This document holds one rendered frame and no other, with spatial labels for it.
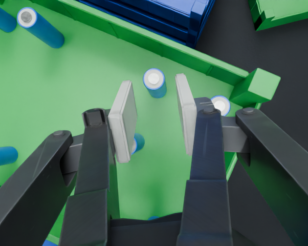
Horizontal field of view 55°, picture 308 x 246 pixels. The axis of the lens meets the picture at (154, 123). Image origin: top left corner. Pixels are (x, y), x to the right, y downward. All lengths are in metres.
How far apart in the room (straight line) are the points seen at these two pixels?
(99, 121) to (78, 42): 0.19
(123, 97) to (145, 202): 0.16
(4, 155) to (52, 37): 0.12
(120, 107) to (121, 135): 0.02
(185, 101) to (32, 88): 0.21
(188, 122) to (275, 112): 0.60
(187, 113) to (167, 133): 0.15
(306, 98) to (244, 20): 0.23
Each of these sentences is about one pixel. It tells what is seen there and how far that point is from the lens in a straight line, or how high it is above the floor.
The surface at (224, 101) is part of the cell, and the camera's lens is 0.25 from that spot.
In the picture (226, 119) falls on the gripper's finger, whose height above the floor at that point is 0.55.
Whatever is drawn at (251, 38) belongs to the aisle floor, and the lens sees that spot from 0.76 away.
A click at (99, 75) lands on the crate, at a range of 0.32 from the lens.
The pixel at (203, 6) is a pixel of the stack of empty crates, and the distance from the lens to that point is 0.51.
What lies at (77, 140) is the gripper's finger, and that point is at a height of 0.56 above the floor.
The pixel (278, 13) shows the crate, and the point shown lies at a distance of 0.79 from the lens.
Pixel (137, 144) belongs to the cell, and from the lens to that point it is 0.24.
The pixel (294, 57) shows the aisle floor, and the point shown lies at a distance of 0.78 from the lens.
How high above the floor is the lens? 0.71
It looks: 86 degrees down
